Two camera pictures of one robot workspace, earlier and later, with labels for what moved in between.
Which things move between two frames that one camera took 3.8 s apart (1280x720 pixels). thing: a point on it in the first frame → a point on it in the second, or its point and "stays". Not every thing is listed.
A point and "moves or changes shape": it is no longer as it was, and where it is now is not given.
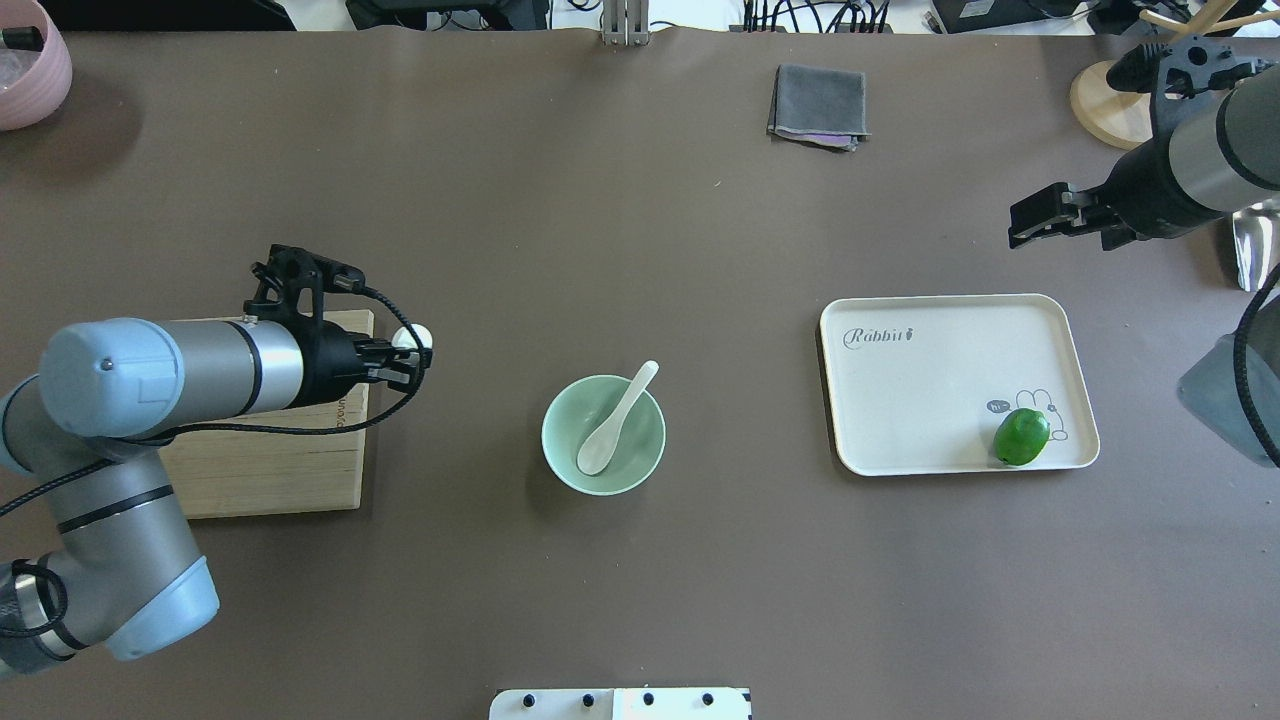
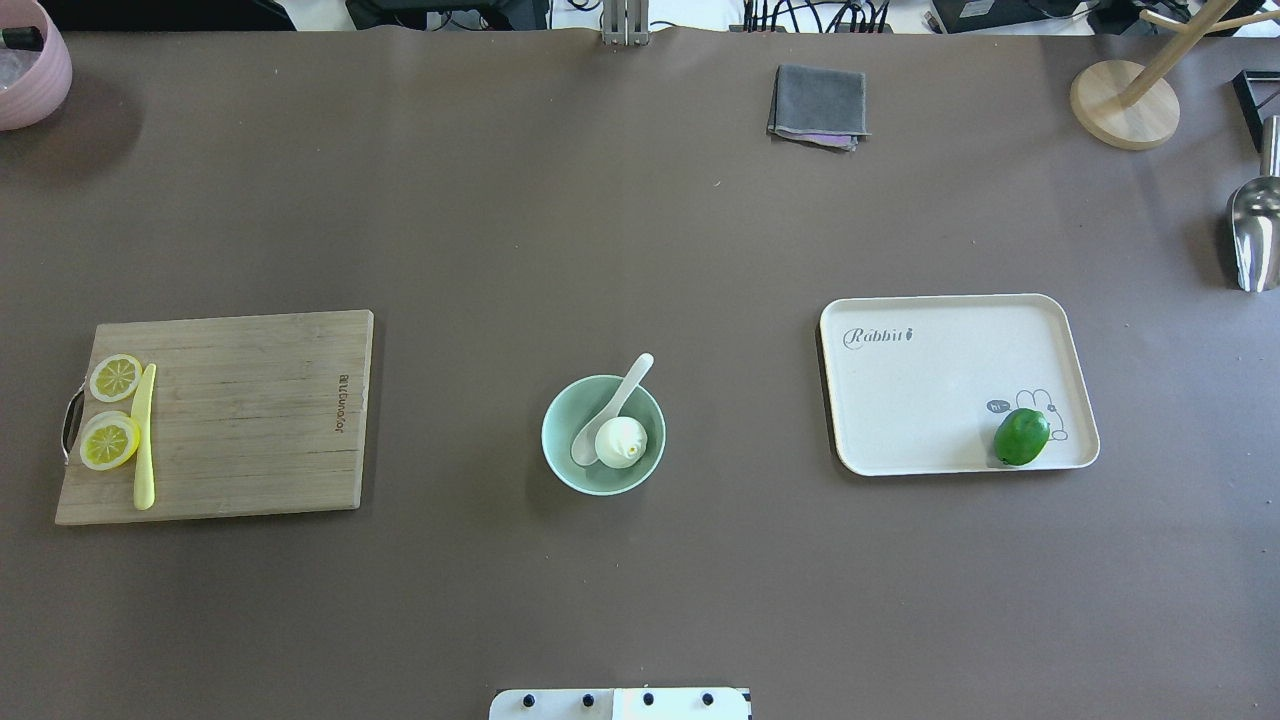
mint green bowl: (578, 411) stays
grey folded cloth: (821, 107) stays
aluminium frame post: (626, 22) stays
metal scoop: (1252, 228) stays
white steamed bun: (402, 338) → (621, 442)
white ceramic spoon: (598, 448) moves or changes shape
